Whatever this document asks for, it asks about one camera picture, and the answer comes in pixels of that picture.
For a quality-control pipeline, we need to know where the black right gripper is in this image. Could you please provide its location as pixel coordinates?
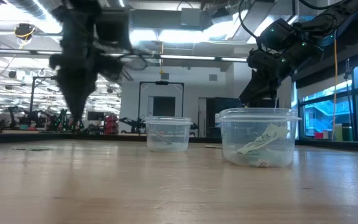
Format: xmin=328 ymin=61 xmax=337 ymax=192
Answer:
xmin=239 ymin=48 xmax=298 ymax=106

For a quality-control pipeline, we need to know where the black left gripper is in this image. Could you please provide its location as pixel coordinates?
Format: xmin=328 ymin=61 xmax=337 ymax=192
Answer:
xmin=48 ymin=0 xmax=127 ymax=124

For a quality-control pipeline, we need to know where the clear plastic container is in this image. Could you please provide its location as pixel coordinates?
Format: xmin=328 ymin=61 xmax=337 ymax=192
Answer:
xmin=144 ymin=116 xmax=193 ymax=153
xmin=218 ymin=107 xmax=303 ymax=168

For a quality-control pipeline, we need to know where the black monitor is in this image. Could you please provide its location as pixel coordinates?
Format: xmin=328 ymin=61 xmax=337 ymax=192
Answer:
xmin=87 ymin=111 xmax=105 ymax=121

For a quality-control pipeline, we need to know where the black cabinet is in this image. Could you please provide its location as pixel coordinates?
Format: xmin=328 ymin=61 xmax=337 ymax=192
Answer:
xmin=206 ymin=96 xmax=244 ymax=138

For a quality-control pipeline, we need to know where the red bin stack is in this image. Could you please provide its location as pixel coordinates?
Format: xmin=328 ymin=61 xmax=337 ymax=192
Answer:
xmin=104 ymin=114 xmax=119 ymax=135

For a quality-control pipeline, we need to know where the long light bar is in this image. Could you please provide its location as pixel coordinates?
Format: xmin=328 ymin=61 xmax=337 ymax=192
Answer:
xmin=0 ymin=48 xmax=249 ymax=64

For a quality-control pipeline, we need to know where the black round ceiling fixture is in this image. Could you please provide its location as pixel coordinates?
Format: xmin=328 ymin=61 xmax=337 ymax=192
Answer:
xmin=14 ymin=23 xmax=36 ymax=41

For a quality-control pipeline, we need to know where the light green cup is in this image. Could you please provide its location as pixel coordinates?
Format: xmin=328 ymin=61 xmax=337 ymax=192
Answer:
xmin=333 ymin=123 xmax=344 ymax=142

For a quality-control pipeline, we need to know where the grey ceiling unit box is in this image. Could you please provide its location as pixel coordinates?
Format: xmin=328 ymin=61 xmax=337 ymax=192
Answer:
xmin=180 ymin=7 xmax=204 ymax=27

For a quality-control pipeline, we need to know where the black aluminium table frame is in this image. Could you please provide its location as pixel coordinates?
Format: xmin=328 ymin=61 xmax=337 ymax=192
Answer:
xmin=0 ymin=132 xmax=358 ymax=153

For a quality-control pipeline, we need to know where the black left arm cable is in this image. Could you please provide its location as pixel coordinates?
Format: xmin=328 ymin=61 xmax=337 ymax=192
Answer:
xmin=116 ymin=46 xmax=151 ymax=72

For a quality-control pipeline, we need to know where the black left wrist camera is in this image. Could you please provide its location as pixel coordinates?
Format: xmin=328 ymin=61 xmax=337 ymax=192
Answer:
xmin=96 ymin=6 xmax=133 ymax=50

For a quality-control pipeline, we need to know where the black gantry frame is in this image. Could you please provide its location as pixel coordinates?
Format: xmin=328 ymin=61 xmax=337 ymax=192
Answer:
xmin=138 ymin=80 xmax=185 ymax=134

